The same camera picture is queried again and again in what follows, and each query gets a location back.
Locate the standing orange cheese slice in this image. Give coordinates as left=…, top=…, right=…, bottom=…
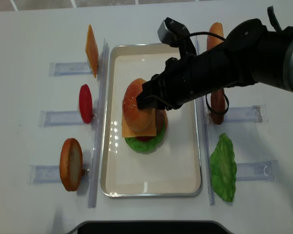
left=85, top=25, right=99, bottom=78

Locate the clear acrylic rack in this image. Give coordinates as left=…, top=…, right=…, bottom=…
left=195, top=97, right=280, bottom=206
left=28, top=40, right=109, bottom=208

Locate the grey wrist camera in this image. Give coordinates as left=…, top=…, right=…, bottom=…
left=157, top=18, right=189, bottom=47

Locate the sesame top bun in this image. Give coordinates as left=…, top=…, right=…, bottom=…
left=122, top=78, right=155, bottom=132

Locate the standing brown meat patty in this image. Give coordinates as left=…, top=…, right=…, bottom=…
left=210, top=90, right=226, bottom=125

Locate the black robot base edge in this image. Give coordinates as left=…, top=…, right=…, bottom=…
left=77, top=221, right=230, bottom=234

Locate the clear acrylic rack left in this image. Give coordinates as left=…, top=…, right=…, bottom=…
left=28, top=40, right=109, bottom=208

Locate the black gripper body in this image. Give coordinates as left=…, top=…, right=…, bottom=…
left=142, top=57, right=210, bottom=110

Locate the white metal tray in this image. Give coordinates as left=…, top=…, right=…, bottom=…
left=101, top=44, right=202, bottom=197

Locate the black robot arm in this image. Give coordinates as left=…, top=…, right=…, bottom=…
left=136, top=18, right=293, bottom=110

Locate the standing bun half right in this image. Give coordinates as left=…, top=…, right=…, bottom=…
left=207, top=22, right=225, bottom=52

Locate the standing red tomato slice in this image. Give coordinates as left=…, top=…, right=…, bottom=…
left=79, top=84, right=93, bottom=124

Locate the orange cheese slice on burger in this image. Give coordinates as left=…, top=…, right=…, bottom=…
left=122, top=110, right=157, bottom=137

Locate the red tomato slice on burger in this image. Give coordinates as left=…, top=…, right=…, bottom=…
left=136, top=136, right=154, bottom=142

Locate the standing green lettuce leaf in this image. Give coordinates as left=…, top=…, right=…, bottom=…
left=209, top=133, right=237, bottom=202

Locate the clear acrylic rack right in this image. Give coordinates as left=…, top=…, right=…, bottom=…
left=195, top=97, right=280, bottom=206

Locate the brown meat patty on burger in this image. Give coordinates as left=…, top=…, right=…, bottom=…
left=155, top=110, right=165, bottom=132

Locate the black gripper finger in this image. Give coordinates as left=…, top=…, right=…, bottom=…
left=136, top=91, right=164, bottom=109

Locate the green lettuce leaf on burger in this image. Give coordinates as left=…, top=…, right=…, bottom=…
left=125, top=114, right=168, bottom=153

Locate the standing bun half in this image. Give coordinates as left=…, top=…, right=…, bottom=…
left=207, top=22, right=225, bottom=52
left=59, top=138, right=83, bottom=192

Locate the standing bun half left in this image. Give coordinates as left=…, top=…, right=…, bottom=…
left=59, top=138, right=83, bottom=192

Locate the black camera cable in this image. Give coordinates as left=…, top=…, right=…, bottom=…
left=178, top=32, right=230, bottom=115

